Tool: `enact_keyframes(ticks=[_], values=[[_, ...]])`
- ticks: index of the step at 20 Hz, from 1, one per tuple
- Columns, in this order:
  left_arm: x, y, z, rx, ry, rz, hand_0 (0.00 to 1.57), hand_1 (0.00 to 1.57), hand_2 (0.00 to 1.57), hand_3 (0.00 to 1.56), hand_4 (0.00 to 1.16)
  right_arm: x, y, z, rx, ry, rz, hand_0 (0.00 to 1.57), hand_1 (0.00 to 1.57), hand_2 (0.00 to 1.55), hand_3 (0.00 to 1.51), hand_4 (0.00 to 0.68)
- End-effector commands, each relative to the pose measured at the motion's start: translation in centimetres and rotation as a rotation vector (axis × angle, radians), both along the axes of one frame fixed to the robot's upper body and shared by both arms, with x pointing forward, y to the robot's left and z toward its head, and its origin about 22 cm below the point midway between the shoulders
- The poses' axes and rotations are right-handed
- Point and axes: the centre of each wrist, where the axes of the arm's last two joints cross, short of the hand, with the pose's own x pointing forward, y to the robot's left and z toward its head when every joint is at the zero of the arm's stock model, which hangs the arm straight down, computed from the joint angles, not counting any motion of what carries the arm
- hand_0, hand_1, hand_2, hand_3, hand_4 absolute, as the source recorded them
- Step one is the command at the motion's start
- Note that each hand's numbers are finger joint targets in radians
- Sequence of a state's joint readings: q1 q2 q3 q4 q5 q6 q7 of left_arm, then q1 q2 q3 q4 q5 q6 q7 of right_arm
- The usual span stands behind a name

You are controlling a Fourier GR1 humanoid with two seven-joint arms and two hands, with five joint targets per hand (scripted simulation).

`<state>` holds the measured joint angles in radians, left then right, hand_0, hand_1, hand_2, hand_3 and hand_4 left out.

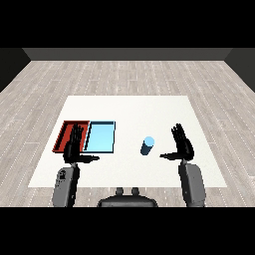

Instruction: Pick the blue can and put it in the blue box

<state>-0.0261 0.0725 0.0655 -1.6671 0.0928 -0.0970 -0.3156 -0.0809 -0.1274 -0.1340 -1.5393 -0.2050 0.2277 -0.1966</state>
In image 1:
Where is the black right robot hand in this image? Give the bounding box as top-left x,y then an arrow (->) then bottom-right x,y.
159,123 -> 195,162

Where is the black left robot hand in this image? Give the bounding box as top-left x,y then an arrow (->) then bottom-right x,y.
63,124 -> 101,164

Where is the red shallow open box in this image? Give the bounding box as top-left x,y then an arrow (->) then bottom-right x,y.
52,120 -> 91,154

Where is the light blue shallow open box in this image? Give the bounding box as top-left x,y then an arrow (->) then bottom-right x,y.
82,120 -> 117,154

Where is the small blue can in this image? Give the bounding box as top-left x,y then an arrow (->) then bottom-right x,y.
139,135 -> 155,156

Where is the dark grey robot body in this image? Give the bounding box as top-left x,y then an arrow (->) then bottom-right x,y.
97,187 -> 159,208

